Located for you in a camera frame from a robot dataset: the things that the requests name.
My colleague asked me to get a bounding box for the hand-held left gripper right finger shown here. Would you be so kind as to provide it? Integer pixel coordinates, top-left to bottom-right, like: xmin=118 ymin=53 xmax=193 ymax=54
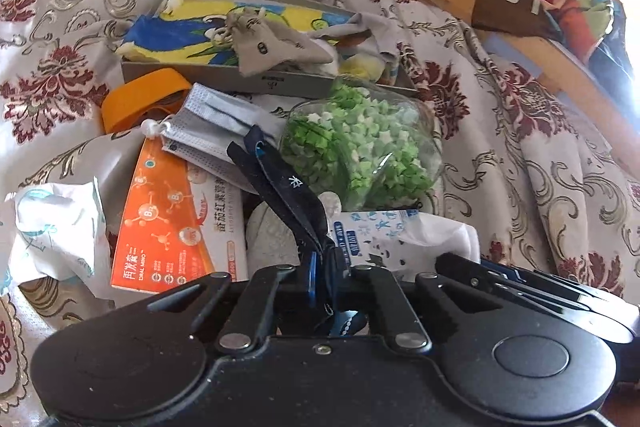
xmin=321 ymin=252 xmax=478 ymax=354

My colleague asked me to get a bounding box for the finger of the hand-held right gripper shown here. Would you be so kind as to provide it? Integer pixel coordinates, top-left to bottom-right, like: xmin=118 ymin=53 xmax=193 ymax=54
xmin=481 ymin=258 xmax=640 ymax=333
xmin=434 ymin=252 xmax=635 ymax=345

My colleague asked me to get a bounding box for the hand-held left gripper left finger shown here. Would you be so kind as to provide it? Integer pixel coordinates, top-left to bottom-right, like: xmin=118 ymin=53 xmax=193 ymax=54
xmin=145 ymin=252 xmax=321 ymax=354

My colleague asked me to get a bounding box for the dark navy fabric strap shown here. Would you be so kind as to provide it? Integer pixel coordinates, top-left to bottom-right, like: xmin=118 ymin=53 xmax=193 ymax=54
xmin=226 ymin=125 xmax=369 ymax=338

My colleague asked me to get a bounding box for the grey face mask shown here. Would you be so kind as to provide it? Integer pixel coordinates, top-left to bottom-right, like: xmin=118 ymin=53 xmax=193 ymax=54
xmin=140 ymin=82 xmax=287 ymax=194

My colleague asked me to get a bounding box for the grey shallow box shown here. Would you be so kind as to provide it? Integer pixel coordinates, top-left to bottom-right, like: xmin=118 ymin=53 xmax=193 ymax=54
xmin=120 ymin=0 xmax=419 ymax=100

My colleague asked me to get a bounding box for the beige drawstring pouch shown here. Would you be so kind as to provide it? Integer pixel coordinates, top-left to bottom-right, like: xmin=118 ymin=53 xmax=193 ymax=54
xmin=210 ymin=7 xmax=339 ymax=76

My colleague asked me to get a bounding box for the grey cloth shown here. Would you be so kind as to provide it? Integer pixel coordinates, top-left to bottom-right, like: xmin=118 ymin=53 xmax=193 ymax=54
xmin=307 ymin=12 xmax=401 ymax=68

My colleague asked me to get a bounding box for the white tissue packet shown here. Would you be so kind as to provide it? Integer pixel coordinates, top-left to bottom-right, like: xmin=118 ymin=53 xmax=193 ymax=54
xmin=0 ymin=177 xmax=114 ymax=296

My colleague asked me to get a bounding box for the white and blue milk carton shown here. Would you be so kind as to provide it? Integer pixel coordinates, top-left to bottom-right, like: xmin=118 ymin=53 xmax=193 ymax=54
xmin=325 ymin=207 xmax=481 ymax=271

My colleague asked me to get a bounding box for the bag of green paper stars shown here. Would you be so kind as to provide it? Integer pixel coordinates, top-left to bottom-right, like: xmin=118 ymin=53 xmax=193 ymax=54
xmin=279 ymin=77 xmax=445 ymax=210

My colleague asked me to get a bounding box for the floral bedspread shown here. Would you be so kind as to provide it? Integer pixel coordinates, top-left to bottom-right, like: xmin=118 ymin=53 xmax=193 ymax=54
xmin=0 ymin=0 xmax=640 ymax=427

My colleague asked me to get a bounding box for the orange and white carton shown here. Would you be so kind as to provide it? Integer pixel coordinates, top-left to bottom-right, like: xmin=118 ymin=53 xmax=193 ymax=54
xmin=110 ymin=134 xmax=251 ymax=296

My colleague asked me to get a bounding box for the multicoloured printed cloth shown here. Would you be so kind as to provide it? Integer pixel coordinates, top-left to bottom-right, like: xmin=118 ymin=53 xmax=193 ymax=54
xmin=530 ymin=0 xmax=627 ymax=74

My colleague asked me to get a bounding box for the brown cloth with white print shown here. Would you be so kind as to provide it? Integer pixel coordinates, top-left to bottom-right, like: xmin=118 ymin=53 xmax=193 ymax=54
xmin=470 ymin=0 xmax=557 ymax=40

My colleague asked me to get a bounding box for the yellow and blue cartoon towel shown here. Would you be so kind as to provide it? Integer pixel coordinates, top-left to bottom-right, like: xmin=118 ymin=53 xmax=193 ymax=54
xmin=116 ymin=0 xmax=351 ymax=68

